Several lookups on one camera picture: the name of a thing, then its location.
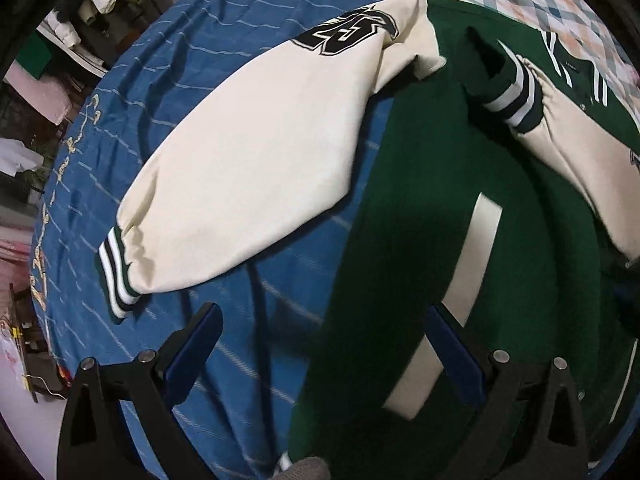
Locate grey gloved hand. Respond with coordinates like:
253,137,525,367
277,457,331,480

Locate green white varsity jacket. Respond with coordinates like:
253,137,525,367
95,0,640,480

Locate blue striped bed sheet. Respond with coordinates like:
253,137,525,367
29,0,421,480

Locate clothes rack with garments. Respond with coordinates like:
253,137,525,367
1,0,153,126

